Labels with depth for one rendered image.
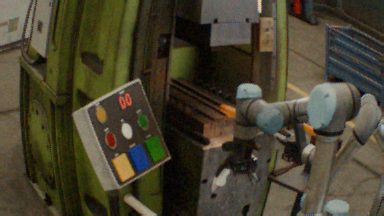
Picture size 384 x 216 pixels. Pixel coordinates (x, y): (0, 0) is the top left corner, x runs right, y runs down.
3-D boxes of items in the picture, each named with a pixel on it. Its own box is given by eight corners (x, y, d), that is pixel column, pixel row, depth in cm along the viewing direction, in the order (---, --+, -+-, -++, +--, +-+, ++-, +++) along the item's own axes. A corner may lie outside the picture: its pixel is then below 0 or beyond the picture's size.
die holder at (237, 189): (258, 212, 281) (277, 127, 265) (194, 233, 260) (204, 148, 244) (189, 173, 323) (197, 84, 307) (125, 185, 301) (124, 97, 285)
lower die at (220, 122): (243, 130, 261) (246, 109, 258) (202, 140, 250) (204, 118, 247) (180, 94, 293) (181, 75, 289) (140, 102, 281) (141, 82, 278)
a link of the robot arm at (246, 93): (247, 93, 189) (232, 83, 196) (243, 129, 193) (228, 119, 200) (268, 91, 192) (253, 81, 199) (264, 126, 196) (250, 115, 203)
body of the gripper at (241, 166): (233, 178, 199) (239, 144, 194) (223, 168, 206) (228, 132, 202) (255, 175, 201) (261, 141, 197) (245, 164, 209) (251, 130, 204)
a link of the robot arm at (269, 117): (293, 108, 186) (275, 95, 195) (266, 113, 181) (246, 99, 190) (290, 133, 189) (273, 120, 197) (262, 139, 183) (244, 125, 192)
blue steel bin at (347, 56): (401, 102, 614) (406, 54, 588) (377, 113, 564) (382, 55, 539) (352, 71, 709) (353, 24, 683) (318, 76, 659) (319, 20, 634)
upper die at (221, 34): (250, 43, 249) (250, 23, 245) (210, 46, 237) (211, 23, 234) (187, 19, 280) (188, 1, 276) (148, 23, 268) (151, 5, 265)
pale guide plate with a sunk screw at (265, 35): (273, 51, 276) (273, 18, 269) (260, 52, 270) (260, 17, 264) (270, 50, 277) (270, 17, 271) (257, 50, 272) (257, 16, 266)
